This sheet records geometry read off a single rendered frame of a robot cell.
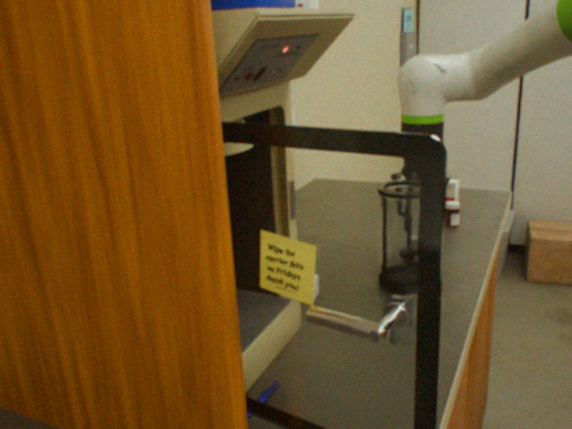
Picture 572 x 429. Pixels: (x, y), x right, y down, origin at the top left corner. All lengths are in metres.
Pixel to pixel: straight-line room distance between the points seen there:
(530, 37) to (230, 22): 0.64
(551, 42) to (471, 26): 2.60
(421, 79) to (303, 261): 0.67
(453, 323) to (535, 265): 2.45
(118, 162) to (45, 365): 0.37
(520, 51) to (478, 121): 2.59
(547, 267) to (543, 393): 1.09
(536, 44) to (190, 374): 0.81
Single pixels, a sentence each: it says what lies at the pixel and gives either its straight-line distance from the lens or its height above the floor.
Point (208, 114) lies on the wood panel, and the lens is 0.57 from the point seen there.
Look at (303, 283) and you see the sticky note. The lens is 0.65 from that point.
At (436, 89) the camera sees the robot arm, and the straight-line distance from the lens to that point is 1.23.
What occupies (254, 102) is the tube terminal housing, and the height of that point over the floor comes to 1.39.
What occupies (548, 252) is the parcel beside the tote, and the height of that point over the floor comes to 0.20.
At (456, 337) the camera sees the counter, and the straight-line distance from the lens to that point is 1.08.
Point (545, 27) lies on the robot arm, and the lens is 1.10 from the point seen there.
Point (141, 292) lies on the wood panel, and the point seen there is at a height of 1.20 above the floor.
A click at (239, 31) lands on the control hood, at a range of 0.63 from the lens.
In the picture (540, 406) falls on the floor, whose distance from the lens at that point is 2.58.
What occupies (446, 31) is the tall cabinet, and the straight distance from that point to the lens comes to 3.72.
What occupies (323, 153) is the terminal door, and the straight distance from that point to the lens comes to 0.58.
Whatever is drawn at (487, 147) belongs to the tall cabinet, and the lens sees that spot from 3.76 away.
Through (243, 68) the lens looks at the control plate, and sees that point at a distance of 0.69.
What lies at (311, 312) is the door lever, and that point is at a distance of 0.59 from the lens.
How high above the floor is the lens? 1.49
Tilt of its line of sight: 19 degrees down
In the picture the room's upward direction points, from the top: 3 degrees counter-clockwise
